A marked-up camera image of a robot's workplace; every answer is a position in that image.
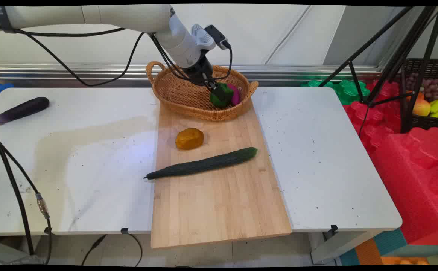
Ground white table leg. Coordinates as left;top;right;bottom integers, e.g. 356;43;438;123
309;229;376;265

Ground magenta toy vegetable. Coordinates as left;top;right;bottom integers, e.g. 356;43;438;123
227;84;241;106

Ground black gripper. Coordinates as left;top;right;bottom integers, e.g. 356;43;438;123
183;52;220;94

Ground flat red foam mat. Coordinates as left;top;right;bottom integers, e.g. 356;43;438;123
342;80;404;155

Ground thin black looped cable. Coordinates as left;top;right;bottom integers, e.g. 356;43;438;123
123;230;143;267

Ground thin cable with connector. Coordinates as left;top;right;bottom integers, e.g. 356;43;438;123
0;128;53;265

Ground stacked red foam mats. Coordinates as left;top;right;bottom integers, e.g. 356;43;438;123
370;127;438;245

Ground silver metal wall rail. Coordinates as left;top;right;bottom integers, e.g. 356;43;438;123
0;63;383;88

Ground dark green cucumber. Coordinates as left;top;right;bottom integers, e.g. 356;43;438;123
143;147;258;180

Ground green foam mat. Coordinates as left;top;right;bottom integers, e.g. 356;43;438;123
301;78;371;105

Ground purple eggplant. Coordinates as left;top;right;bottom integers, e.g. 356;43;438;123
0;96;50;126

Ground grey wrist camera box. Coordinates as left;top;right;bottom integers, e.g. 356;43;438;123
191;24;231;51

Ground black cable with plug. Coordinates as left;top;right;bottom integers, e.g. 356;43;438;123
81;234;106;266

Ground black camera cable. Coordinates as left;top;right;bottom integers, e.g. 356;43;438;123
210;40;234;81

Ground purple grapes bunch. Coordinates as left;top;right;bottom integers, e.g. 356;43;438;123
407;73;438;102

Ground black wire basket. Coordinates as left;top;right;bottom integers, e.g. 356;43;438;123
400;58;438;132

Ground orange toy potato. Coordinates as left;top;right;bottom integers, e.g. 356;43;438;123
175;127;205;151

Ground thick black cable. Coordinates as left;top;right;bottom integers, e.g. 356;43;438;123
0;126;35;256

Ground wooden cutting board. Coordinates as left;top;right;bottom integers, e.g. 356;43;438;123
150;102;293;250

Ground woven wicker basket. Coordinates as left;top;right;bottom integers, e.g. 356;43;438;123
146;61;259;122

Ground black tripod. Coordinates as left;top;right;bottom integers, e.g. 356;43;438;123
319;6;438;132

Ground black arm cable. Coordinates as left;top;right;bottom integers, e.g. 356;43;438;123
0;23;189;87

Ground yellow red peach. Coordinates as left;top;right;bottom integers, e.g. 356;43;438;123
412;99;431;117

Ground green toy vegetable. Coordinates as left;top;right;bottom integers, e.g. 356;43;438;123
209;82;235;109

